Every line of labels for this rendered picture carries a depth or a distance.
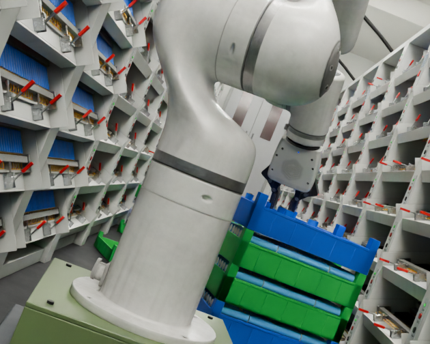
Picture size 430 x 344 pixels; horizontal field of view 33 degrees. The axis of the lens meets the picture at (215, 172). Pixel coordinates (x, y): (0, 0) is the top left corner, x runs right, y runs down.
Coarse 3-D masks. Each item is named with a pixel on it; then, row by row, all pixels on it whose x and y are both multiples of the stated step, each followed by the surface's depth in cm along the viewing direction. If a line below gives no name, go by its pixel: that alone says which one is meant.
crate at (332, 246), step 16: (240, 208) 161; (256, 208) 153; (240, 224) 157; (256, 224) 153; (272, 224) 154; (288, 224) 155; (304, 224) 156; (336, 224) 179; (288, 240) 155; (304, 240) 156; (320, 240) 157; (336, 240) 158; (320, 256) 157; (336, 256) 158; (352, 256) 159; (368, 256) 160; (368, 272) 161
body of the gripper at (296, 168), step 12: (288, 144) 156; (300, 144) 154; (276, 156) 157; (288, 156) 156; (300, 156) 155; (312, 156) 154; (276, 168) 158; (288, 168) 157; (300, 168) 156; (312, 168) 155; (276, 180) 159; (288, 180) 158; (300, 180) 157; (312, 180) 156
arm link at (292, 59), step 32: (288, 0) 96; (320, 0) 88; (256, 32) 84; (288, 32) 84; (320, 32) 84; (256, 64) 85; (288, 64) 84; (320, 64) 84; (288, 96) 86; (320, 96) 88
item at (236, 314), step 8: (208, 296) 162; (208, 304) 160; (224, 304) 156; (224, 312) 154; (232, 312) 155; (240, 312) 156; (248, 312) 160; (248, 320) 156; (256, 320) 156; (264, 320) 157; (272, 320) 162; (264, 328) 157; (272, 328) 157; (280, 328) 158; (288, 328) 160; (296, 328) 166; (288, 336) 158; (296, 336) 159; (304, 336) 159; (312, 336) 162; (320, 336) 167
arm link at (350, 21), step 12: (336, 0) 135; (348, 0) 134; (360, 0) 135; (336, 12) 136; (348, 12) 136; (360, 12) 137; (348, 24) 137; (360, 24) 140; (348, 36) 139; (348, 48) 142
